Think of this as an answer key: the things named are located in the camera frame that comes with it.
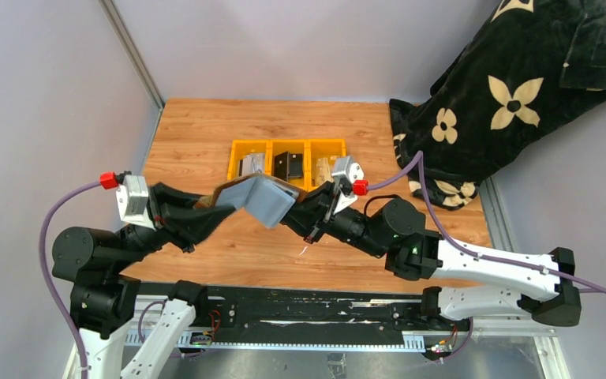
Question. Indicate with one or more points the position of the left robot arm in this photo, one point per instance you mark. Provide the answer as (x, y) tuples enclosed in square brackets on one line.
[(102, 301)]

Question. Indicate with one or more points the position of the yellow compartment tray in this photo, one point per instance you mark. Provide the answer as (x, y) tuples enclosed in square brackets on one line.
[(305, 163)]

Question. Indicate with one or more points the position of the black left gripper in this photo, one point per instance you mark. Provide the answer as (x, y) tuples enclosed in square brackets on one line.
[(158, 212)]

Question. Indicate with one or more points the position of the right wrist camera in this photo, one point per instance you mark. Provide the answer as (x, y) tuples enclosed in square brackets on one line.
[(349, 183)]

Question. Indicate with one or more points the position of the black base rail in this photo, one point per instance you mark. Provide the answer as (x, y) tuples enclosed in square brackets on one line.
[(272, 319)]

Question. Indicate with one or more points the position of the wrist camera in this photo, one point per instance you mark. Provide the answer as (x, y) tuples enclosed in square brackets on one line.
[(132, 201), (349, 183)]

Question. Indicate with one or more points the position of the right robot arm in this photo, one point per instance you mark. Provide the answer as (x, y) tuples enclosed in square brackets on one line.
[(507, 284)]

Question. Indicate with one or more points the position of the gold credit card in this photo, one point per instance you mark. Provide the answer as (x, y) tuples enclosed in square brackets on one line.
[(323, 169)]

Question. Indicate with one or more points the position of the silver card in tray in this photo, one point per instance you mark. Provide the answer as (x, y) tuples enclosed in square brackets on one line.
[(252, 163)]

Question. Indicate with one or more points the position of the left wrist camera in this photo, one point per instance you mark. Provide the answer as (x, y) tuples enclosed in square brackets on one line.
[(132, 201)]

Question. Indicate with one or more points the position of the black card in tray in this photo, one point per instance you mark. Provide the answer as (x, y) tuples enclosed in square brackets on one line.
[(288, 166)]

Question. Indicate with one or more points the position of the black floral blanket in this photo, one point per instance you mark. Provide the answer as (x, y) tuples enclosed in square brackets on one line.
[(532, 68)]

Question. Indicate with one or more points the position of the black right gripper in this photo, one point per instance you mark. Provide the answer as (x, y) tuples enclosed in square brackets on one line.
[(322, 210)]

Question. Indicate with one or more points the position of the brown leather card holder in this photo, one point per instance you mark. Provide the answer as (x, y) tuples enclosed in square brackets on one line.
[(267, 198)]

